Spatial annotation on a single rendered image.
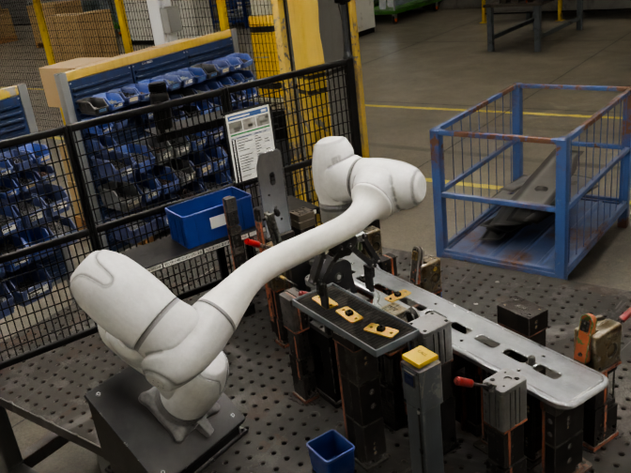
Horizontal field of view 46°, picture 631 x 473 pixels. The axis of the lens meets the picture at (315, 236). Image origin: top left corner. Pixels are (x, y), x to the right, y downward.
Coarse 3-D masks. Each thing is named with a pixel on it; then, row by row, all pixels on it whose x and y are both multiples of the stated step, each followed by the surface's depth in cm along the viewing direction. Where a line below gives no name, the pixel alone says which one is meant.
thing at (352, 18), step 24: (288, 24) 512; (336, 24) 559; (288, 48) 514; (336, 48) 563; (336, 72) 567; (360, 72) 590; (288, 96) 520; (336, 96) 574; (360, 96) 595; (336, 120) 580; (360, 120) 603
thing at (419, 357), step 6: (414, 348) 173; (420, 348) 172; (426, 348) 172; (408, 354) 171; (414, 354) 170; (420, 354) 170; (426, 354) 170; (432, 354) 170; (408, 360) 169; (414, 360) 168; (420, 360) 168; (426, 360) 168; (432, 360) 169; (420, 366) 167
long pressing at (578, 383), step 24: (360, 264) 256; (360, 288) 240; (408, 288) 235; (456, 312) 218; (456, 336) 205; (504, 336) 202; (480, 360) 192; (504, 360) 192; (552, 360) 189; (528, 384) 181; (552, 384) 180; (576, 384) 179; (600, 384) 178
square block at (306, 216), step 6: (294, 210) 294; (300, 210) 294; (306, 210) 293; (312, 210) 292; (294, 216) 291; (300, 216) 289; (306, 216) 290; (312, 216) 292; (294, 222) 293; (300, 222) 289; (306, 222) 291; (312, 222) 293; (294, 228) 295; (300, 228) 290; (306, 228) 292; (312, 228) 294
